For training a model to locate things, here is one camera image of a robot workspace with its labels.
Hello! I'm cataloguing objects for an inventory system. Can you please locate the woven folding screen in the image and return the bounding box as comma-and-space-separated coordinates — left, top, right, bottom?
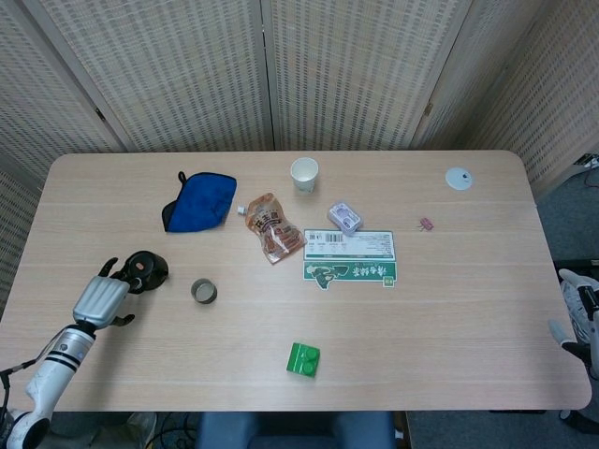
0, 0, 599, 324

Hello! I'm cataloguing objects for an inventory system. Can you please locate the crumpled plastic bag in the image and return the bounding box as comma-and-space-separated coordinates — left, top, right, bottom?
124, 411, 159, 449

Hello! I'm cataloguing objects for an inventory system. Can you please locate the orange spouted snack pouch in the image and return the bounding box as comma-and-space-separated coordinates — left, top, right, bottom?
236, 192, 309, 267

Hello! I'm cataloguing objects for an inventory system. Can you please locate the white paper cup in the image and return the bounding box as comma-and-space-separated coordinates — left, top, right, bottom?
289, 157, 320, 195

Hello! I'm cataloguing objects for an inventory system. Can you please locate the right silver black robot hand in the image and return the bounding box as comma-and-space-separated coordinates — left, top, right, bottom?
548, 268, 599, 375

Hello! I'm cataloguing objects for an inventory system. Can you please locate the dark green tea cup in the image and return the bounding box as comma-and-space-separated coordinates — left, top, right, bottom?
190, 278, 219, 305

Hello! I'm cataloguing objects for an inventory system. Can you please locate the black teapot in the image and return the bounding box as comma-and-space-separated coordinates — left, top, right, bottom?
122, 251, 169, 294

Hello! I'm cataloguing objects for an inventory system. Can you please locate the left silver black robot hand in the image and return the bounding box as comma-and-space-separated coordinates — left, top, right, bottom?
72, 256, 144, 331

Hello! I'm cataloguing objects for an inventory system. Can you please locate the white round disc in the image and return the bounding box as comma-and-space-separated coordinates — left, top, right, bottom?
445, 167, 475, 192

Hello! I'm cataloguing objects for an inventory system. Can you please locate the small clear plastic packet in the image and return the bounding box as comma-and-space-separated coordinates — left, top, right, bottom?
326, 200, 364, 237

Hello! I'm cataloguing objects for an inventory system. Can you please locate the blue padded robot base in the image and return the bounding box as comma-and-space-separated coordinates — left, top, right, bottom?
196, 411, 399, 449

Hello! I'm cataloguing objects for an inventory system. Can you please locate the green toy brick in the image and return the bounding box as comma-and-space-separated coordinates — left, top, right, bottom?
285, 341, 323, 380

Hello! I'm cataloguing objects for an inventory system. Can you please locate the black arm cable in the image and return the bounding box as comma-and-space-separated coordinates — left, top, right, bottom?
0, 357, 43, 413

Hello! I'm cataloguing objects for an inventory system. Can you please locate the green white flattened carton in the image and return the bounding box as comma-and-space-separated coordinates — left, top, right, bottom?
301, 228, 399, 291

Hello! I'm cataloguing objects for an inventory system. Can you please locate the blue cloth pot holder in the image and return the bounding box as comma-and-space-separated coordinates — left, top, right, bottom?
161, 170, 238, 234

